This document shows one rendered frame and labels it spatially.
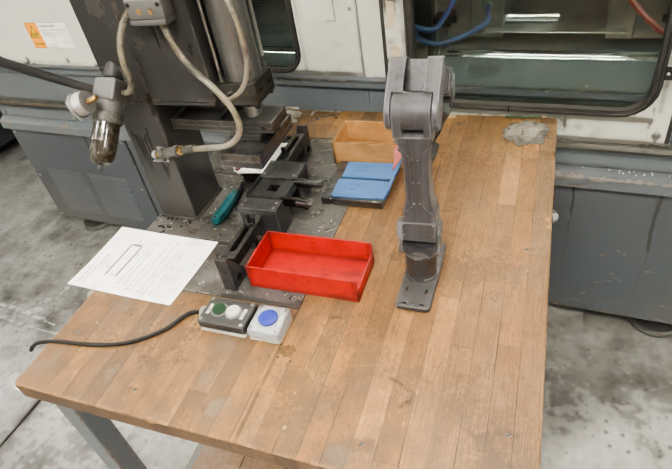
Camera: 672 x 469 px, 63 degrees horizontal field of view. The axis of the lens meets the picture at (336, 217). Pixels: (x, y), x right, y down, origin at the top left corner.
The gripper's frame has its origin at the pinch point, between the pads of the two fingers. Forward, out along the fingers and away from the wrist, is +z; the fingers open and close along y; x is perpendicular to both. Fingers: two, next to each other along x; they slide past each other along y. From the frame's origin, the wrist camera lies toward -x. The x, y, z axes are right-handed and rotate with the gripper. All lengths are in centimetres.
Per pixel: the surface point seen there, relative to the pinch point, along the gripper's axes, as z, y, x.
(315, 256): 15.2, 8.7, 23.8
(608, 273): 32, -85, -46
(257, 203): 15.9, 26.5, 16.6
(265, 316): 13.8, 12.3, 44.9
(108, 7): -14, 68, 16
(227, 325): 18, 18, 48
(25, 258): 193, 142, -39
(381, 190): 8.4, 1.4, 0.1
